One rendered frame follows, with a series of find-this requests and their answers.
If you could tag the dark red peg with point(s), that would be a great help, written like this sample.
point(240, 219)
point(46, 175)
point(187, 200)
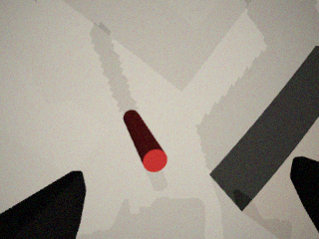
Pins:
point(151, 153)

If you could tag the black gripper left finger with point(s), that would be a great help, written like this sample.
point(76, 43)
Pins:
point(54, 212)

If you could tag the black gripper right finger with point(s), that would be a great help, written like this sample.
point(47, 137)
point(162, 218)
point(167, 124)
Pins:
point(304, 174)

